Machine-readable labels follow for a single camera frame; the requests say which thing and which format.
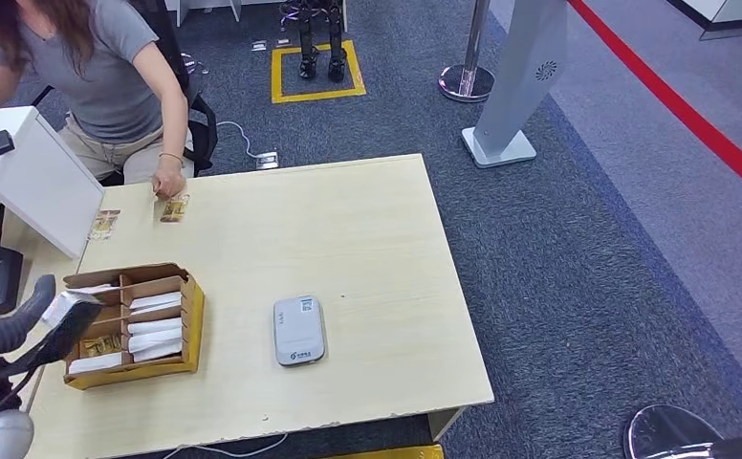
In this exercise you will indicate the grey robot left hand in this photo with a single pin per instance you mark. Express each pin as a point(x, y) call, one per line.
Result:
point(3, 336)

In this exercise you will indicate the person's left hand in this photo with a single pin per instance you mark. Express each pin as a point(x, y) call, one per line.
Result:
point(169, 180)

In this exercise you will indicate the person's left forearm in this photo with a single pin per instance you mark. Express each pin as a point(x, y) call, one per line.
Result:
point(173, 123)

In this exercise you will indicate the person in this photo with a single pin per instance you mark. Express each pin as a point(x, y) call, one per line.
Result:
point(105, 82)

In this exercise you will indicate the cardboard card organiser box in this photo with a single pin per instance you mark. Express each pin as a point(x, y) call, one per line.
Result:
point(143, 374)

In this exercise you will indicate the black office chair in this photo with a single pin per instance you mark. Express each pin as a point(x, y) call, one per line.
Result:
point(201, 136)

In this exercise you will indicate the metal floor socket box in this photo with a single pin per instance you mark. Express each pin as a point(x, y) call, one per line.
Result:
point(267, 161)

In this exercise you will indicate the white monitor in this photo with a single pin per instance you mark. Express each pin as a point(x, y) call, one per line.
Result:
point(35, 180)

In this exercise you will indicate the yellow floor tape square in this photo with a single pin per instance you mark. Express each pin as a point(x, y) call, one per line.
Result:
point(276, 76)

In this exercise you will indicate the small metal floor plate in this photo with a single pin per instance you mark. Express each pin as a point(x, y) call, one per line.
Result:
point(282, 42)
point(258, 45)

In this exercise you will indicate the white background desk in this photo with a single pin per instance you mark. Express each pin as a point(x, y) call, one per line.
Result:
point(178, 9)

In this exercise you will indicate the black humanoid robot legs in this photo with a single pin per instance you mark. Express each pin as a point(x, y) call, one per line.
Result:
point(307, 44)

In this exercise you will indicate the yellow floor tape strip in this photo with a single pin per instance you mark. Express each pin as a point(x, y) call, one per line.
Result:
point(403, 453)

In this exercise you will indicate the grey kiosk stand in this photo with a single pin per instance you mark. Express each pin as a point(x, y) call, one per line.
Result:
point(518, 76)

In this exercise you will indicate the white desk leg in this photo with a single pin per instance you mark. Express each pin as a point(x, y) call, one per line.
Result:
point(440, 426)

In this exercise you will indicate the red floor tape line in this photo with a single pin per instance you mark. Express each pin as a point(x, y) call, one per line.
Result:
point(675, 108)

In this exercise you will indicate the round chrome stanchion base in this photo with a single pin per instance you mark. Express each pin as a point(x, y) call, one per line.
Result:
point(665, 431)

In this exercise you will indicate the white counter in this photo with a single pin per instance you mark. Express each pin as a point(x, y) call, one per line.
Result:
point(741, 11)

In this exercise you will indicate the chrome stanchion post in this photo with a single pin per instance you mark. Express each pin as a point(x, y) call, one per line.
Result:
point(467, 82)

